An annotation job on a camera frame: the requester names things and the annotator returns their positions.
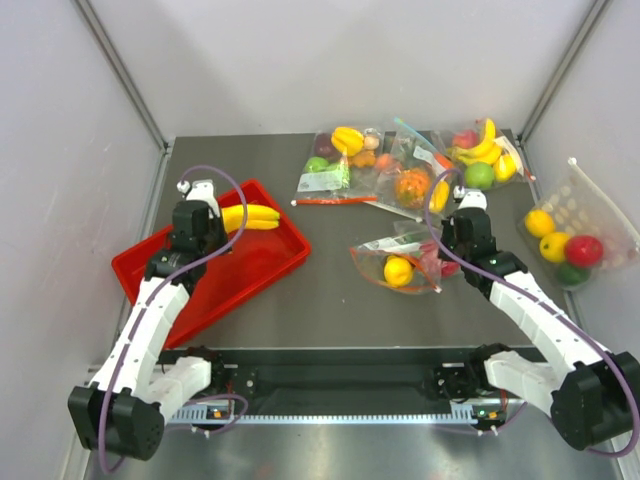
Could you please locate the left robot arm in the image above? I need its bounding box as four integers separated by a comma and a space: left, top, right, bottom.
68, 199, 230, 460

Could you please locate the zip bag with green fruit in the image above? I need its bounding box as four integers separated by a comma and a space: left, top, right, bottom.
292, 125, 384, 206

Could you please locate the red fake dragon fruit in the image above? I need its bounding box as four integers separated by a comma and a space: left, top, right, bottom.
419, 239, 460, 279

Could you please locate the red plastic tray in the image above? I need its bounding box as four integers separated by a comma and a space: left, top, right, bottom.
111, 179, 312, 349

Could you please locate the zip bag with banana apple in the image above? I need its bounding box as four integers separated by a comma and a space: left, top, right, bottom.
440, 117, 536, 191

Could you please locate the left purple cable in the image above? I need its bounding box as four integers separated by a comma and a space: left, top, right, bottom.
97, 163, 250, 474

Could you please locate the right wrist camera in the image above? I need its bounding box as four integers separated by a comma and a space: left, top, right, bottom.
453, 186, 488, 211

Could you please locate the perforated cable duct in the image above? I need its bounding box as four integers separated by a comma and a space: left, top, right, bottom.
169, 400, 507, 428

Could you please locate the yellow fake banana bunch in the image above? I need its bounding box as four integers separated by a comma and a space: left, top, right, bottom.
221, 204, 280, 233

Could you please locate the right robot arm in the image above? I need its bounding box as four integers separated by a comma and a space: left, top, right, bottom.
439, 206, 639, 456

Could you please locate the zip bag with lemons tomato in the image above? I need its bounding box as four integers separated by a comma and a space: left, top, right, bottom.
519, 158, 639, 291

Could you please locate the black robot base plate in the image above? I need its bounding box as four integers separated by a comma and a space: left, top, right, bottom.
159, 347, 506, 404

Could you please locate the purple cable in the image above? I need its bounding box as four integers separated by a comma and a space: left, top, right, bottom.
423, 168, 640, 457
97, 163, 250, 474

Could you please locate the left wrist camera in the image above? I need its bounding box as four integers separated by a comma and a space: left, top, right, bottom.
176, 179, 221, 218

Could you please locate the yellow fake lemon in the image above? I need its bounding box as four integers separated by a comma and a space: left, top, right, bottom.
383, 255, 414, 288

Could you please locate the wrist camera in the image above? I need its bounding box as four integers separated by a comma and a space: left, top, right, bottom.
453, 186, 488, 211
176, 179, 221, 218

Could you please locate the zip bag with bananas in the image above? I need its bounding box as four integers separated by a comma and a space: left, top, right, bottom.
350, 220, 461, 295

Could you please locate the zip bag with orange fruit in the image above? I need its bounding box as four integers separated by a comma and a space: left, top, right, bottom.
372, 118, 453, 222

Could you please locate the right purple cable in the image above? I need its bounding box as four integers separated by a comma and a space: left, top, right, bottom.
423, 168, 640, 457

